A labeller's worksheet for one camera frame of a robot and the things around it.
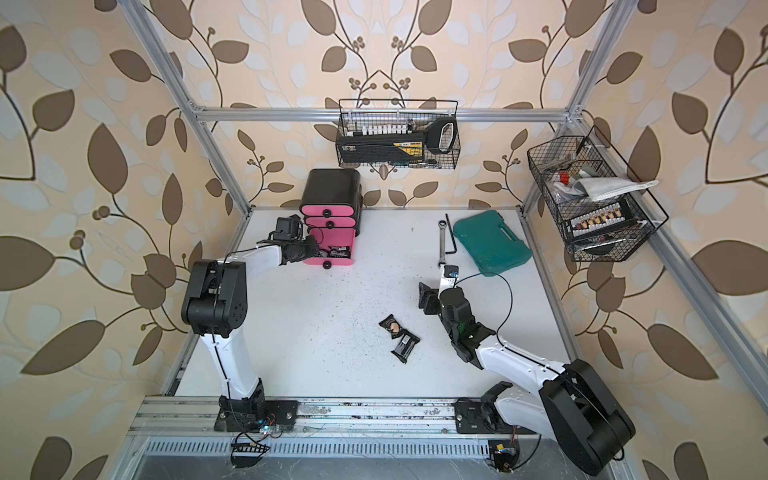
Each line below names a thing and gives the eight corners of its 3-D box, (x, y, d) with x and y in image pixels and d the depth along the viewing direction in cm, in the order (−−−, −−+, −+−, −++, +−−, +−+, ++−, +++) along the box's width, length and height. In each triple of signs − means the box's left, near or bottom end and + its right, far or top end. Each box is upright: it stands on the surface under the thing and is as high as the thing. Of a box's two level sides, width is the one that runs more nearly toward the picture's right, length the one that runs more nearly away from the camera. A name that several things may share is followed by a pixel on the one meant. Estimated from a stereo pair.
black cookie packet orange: (394, 340, 89) (394, 336, 86) (381, 326, 92) (380, 322, 89) (404, 331, 91) (404, 327, 88) (390, 317, 94) (390, 313, 91)
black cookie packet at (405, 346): (390, 353, 87) (390, 351, 85) (405, 331, 91) (405, 328, 89) (405, 364, 85) (405, 361, 83) (420, 341, 89) (420, 338, 87)
